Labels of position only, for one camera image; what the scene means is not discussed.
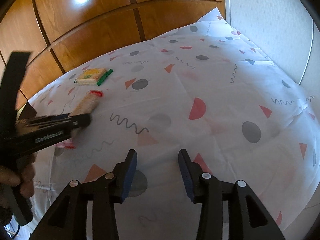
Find yellow cracker packet green ends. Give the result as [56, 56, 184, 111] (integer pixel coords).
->
[74, 68, 114, 86]

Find left hand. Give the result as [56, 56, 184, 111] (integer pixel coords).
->
[1, 153, 36, 198]

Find gold tin box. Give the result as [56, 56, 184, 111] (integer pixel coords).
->
[17, 102, 37, 120]

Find patterned white tablecloth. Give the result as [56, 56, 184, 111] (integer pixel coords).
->
[27, 9, 319, 239]

